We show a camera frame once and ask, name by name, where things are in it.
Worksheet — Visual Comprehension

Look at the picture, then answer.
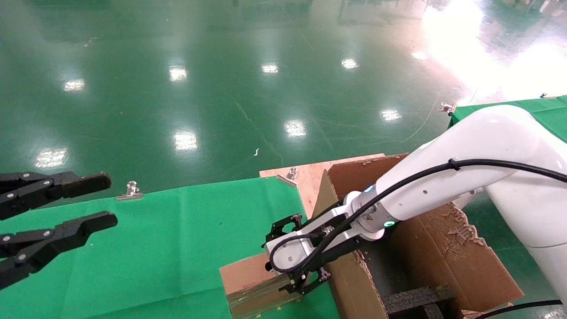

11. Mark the large green table cloth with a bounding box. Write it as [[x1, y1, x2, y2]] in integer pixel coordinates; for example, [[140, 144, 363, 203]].
[[0, 177, 342, 319]]

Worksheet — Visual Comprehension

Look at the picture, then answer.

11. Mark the grey camera mounting bracket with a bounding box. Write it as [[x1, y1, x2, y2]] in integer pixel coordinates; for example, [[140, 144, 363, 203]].
[[301, 208, 360, 243]]

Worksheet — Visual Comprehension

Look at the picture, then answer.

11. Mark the large open cardboard carton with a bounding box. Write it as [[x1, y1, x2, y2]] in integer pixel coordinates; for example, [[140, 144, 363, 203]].
[[310, 154, 524, 319]]

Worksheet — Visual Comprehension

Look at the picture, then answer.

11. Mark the black foam insert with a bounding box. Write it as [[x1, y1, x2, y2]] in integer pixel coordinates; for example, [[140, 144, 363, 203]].
[[383, 286, 457, 319]]

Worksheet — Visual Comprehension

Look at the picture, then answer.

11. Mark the green cloth on side table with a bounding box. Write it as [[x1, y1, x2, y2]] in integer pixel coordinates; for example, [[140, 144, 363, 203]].
[[448, 95, 567, 145]]

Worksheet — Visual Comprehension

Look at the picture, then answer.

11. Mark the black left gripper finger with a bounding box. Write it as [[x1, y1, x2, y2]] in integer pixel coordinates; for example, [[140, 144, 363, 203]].
[[0, 211, 118, 291], [0, 172, 112, 221]]

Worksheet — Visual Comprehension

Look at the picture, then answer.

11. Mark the small brown cardboard box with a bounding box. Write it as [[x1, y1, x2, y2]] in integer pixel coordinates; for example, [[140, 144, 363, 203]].
[[220, 253, 326, 319]]

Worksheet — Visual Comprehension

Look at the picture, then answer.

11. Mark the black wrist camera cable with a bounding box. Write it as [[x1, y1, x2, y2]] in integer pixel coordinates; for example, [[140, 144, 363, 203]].
[[268, 159, 567, 274]]

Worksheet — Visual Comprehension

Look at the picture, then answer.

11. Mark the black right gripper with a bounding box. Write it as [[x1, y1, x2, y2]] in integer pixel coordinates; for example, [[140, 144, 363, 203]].
[[261, 214, 361, 296]]

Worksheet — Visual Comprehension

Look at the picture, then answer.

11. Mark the thin black cable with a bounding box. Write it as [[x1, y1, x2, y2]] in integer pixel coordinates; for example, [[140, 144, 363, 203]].
[[475, 300, 564, 319]]

